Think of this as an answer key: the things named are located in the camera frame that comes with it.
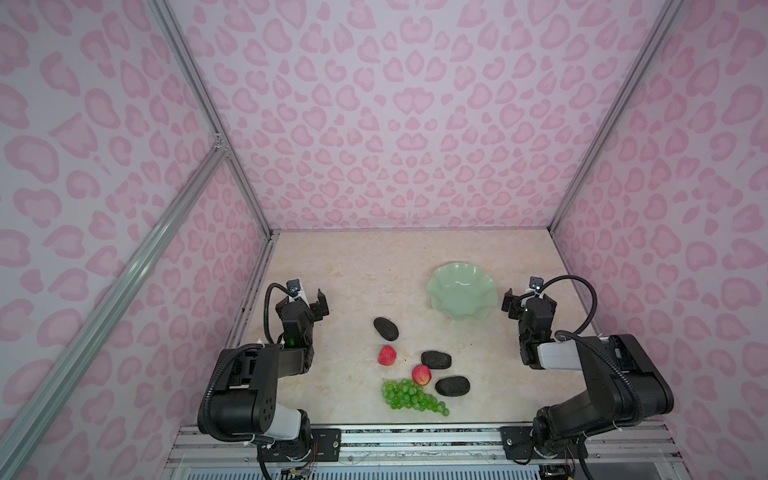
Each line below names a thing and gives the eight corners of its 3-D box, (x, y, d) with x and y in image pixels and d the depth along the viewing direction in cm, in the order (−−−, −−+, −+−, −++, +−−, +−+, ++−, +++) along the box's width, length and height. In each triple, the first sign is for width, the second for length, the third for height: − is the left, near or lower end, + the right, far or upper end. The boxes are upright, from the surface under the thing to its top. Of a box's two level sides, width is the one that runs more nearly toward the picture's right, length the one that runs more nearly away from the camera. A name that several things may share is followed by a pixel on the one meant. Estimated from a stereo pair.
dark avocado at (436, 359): (422, 370, 87) (422, 365, 84) (421, 355, 89) (422, 350, 87) (450, 370, 87) (452, 365, 84) (448, 355, 89) (450, 350, 87)
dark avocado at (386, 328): (390, 344, 92) (390, 339, 89) (373, 326, 96) (372, 320, 93) (400, 336, 94) (400, 331, 91) (383, 318, 97) (382, 313, 95)
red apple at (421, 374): (412, 385, 83) (413, 382, 81) (412, 367, 86) (412, 364, 84) (431, 385, 83) (432, 382, 81) (430, 367, 86) (430, 364, 84)
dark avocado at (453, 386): (436, 397, 82) (437, 393, 79) (434, 380, 85) (436, 376, 82) (469, 397, 82) (471, 393, 79) (466, 380, 85) (469, 376, 82)
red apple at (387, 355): (378, 365, 88) (378, 360, 84) (379, 351, 90) (378, 345, 87) (396, 365, 88) (396, 360, 84) (396, 350, 90) (396, 345, 87)
